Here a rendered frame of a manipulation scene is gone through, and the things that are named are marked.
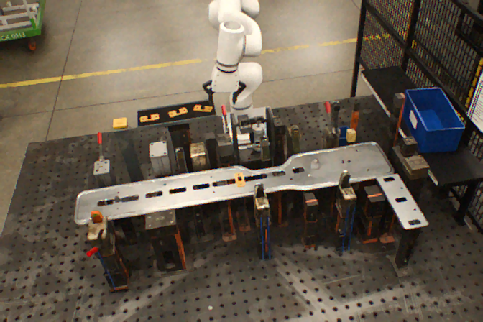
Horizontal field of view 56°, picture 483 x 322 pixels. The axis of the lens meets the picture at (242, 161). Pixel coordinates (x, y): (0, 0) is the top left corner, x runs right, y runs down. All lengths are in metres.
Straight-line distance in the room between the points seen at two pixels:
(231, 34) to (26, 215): 1.49
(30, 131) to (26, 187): 1.72
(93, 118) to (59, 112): 0.37
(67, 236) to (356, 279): 1.36
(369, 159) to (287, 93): 2.23
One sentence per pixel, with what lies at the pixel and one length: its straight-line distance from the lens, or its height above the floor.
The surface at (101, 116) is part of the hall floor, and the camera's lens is 4.30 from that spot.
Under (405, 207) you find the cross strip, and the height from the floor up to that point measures 1.00.
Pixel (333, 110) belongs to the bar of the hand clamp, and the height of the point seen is 1.18.
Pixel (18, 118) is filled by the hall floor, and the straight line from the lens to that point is 4.63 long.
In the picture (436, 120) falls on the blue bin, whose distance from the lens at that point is 2.35.
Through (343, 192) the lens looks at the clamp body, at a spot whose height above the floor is 1.04.
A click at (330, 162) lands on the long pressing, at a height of 1.00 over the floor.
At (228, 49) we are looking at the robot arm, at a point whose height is 1.62.
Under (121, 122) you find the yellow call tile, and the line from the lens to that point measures 2.16.
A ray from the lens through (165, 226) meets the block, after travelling 1.83.
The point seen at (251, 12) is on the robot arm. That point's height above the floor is 1.56.
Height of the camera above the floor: 2.41
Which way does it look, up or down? 43 degrees down
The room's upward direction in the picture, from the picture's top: 5 degrees counter-clockwise
